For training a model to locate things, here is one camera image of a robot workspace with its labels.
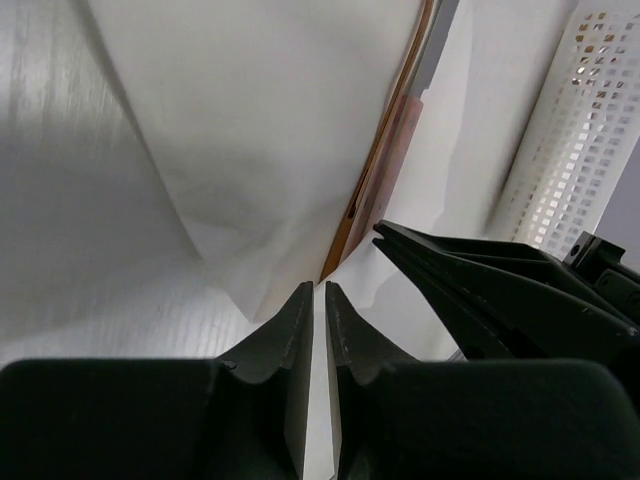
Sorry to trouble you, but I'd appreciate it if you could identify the gold fork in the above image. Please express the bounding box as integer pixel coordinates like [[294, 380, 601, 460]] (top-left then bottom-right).
[[319, 0, 438, 281]]

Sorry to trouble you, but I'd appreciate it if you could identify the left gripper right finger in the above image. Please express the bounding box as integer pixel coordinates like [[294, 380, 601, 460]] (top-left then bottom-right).
[[325, 282, 425, 479]]

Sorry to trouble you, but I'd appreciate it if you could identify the white paper napkin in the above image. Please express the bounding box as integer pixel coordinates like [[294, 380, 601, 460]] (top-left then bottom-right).
[[84, 0, 586, 361]]

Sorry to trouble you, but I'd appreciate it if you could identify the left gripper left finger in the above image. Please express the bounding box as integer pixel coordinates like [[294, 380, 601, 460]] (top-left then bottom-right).
[[219, 282, 314, 479]]

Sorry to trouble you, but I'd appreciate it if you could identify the white plastic basket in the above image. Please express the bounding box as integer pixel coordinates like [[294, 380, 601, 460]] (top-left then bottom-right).
[[487, 1, 639, 258]]

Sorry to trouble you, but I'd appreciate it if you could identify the pink handled knife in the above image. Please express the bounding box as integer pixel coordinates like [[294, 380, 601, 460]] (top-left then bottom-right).
[[341, 1, 459, 259]]

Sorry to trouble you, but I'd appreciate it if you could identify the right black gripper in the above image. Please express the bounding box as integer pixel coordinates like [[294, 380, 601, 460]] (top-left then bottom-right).
[[373, 220, 639, 360]]

